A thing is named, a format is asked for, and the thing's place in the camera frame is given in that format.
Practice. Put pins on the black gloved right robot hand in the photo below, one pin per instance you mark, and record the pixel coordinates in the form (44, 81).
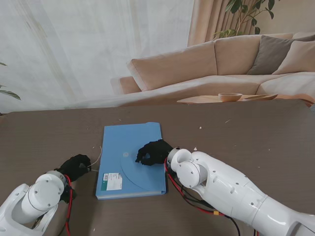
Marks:
(157, 152)

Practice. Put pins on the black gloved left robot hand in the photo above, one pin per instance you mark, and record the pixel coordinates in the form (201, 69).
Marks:
(76, 167)

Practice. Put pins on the blue file folder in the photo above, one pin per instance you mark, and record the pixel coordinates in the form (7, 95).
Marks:
(133, 140)

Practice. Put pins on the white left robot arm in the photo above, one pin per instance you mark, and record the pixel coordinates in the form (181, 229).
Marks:
(32, 201)

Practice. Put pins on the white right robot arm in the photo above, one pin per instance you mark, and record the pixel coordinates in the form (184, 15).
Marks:
(233, 186)

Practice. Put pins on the wooden coffee table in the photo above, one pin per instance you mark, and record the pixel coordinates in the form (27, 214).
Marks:
(201, 99)

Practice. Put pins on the beige sofa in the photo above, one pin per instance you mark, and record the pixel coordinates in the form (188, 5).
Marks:
(172, 68)

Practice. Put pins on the wooden bowl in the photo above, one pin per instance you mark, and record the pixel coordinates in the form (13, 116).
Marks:
(230, 97)

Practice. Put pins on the dark green plant leaves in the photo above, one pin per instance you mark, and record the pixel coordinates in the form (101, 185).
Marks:
(11, 94)

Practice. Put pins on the flat wooden tray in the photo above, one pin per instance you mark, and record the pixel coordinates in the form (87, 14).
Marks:
(261, 97)

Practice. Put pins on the white sheer curtain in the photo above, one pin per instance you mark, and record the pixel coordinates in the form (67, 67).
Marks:
(98, 49)

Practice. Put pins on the beige pleated curtain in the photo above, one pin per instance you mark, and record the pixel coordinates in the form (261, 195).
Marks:
(204, 19)

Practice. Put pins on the grey-brown sofa cushion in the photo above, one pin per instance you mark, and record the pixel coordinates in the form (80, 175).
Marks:
(270, 54)

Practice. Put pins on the tall green leafy plant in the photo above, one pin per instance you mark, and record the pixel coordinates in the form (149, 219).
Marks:
(235, 6)

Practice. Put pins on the beige sofa cushion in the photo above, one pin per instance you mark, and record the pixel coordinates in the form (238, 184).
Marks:
(297, 56)

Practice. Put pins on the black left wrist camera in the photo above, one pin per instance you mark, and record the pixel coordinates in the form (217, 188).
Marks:
(69, 195)

